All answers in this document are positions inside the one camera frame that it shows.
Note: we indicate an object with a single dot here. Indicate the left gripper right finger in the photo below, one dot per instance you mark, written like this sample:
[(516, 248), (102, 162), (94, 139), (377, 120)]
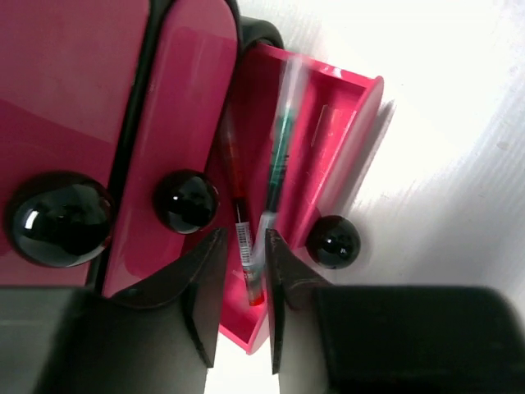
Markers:
[(387, 339)]

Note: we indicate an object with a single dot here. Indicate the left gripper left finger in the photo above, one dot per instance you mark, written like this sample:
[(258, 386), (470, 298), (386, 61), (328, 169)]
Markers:
[(157, 336)]

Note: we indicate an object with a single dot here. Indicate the black drawer cabinet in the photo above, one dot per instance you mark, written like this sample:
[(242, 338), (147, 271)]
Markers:
[(192, 187)]

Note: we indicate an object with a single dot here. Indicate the pink top drawer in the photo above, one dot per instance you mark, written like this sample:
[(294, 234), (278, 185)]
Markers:
[(67, 69)]

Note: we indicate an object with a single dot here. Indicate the red gel pen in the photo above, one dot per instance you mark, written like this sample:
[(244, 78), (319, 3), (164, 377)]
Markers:
[(231, 156)]

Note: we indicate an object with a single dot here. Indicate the green gel pen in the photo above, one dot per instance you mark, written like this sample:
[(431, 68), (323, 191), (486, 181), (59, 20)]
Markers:
[(294, 78)]

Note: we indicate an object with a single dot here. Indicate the pink bottom drawer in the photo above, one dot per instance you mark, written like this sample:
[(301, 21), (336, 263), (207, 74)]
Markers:
[(335, 120)]

